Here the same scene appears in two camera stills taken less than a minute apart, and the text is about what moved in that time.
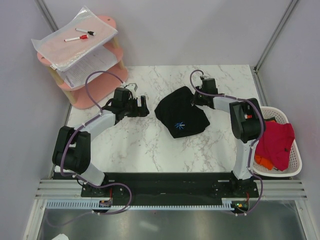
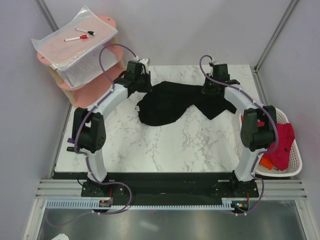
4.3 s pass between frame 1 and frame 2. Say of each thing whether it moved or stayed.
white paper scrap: stayed
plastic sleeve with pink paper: stayed
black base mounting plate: stayed
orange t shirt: stayed
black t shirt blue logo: moved
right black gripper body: moved
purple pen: stayed
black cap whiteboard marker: stayed
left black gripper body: moved
